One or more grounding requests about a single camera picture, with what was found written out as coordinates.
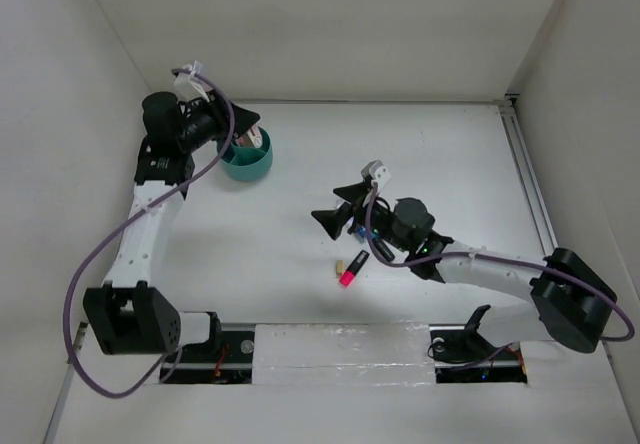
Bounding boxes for teal round divided container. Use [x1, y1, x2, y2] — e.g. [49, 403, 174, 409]
[219, 127, 273, 182]

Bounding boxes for blue black highlighter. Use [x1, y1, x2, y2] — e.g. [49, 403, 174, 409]
[373, 237, 395, 263]

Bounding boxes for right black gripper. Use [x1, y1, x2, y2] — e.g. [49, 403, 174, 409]
[310, 181, 410, 253]

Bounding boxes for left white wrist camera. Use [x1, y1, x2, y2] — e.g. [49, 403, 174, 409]
[172, 60, 210, 102]

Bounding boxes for clear blue glue bottle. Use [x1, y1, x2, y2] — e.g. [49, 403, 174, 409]
[347, 219, 366, 242]

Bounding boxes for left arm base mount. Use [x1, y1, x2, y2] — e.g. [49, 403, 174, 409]
[159, 312, 256, 385]

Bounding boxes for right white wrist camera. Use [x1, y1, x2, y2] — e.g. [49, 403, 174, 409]
[361, 160, 391, 190]

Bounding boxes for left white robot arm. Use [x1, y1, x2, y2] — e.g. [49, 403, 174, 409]
[83, 92, 260, 361]

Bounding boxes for small tan eraser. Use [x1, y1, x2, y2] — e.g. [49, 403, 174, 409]
[335, 260, 344, 277]

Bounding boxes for aluminium rail right side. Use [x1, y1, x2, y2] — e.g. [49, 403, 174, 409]
[497, 94, 558, 255]

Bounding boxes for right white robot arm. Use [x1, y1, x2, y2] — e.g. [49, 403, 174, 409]
[311, 179, 620, 364]

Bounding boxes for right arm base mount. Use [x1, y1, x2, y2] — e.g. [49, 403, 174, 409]
[426, 305, 528, 384]

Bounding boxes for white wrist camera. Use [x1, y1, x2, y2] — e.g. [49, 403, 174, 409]
[172, 60, 210, 102]
[361, 160, 391, 190]

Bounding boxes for pink black highlighter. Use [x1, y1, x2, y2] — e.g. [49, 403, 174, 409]
[339, 250, 370, 287]

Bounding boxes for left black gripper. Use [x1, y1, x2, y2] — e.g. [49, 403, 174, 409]
[177, 89, 259, 153]

